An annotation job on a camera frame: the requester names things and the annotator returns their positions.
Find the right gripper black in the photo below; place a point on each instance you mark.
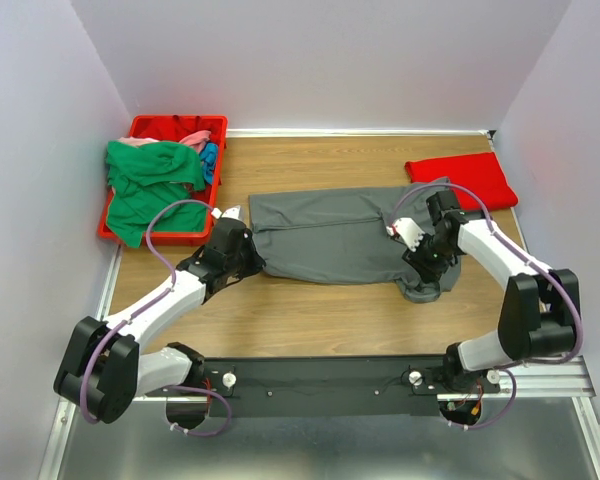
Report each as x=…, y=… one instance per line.
x=429, y=272

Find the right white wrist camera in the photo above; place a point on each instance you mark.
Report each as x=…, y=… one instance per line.
x=407, y=231

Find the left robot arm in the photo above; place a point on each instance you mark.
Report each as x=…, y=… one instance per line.
x=105, y=365

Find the aluminium frame rail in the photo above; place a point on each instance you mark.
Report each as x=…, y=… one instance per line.
x=541, y=425

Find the red plastic bin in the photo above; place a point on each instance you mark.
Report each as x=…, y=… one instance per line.
x=173, y=128

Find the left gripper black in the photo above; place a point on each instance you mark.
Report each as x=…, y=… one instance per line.
x=256, y=263

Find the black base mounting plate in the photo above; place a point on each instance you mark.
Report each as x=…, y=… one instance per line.
x=337, y=385

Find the folded red t shirt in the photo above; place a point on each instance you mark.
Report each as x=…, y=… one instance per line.
x=481, y=173

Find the grey t shirt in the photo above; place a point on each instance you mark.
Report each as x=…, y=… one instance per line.
x=338, y=236

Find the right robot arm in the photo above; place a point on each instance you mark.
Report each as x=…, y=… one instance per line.
x=540, y=318

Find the green t shirt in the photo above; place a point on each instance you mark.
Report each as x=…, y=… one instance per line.
x=147, y=178

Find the blue t shirt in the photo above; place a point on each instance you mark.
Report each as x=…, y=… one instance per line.
x=208, y=157

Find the pink t shirt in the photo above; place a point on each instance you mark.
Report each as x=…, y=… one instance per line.
x=197, y=140

